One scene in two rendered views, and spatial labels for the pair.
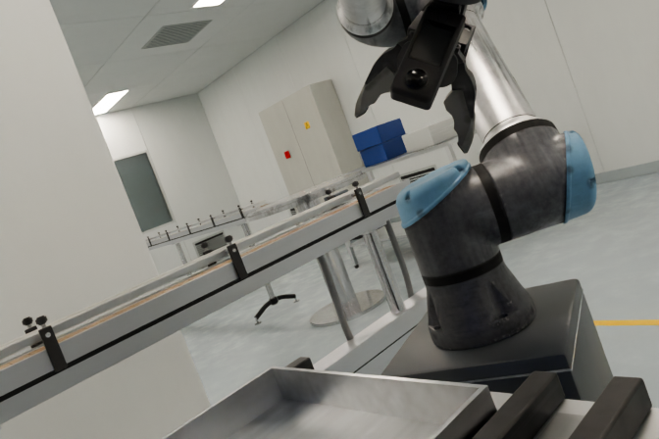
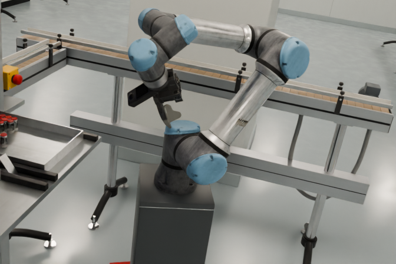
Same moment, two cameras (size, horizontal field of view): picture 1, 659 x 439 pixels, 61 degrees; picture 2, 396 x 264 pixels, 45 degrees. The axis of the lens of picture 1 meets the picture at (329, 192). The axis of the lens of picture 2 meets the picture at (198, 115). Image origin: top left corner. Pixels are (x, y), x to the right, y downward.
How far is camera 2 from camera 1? 1.39 m
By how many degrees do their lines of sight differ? 53
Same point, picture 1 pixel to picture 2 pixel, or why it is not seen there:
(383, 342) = (299, 175)
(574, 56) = not seen: outside the picture
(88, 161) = not seen: outside the picture
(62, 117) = not seen: outside the picture
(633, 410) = (37, 186)
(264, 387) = (78, 132)
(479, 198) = (173, 144)
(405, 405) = (56, 158)
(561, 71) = not seen: outside the picture
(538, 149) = (194, 149)
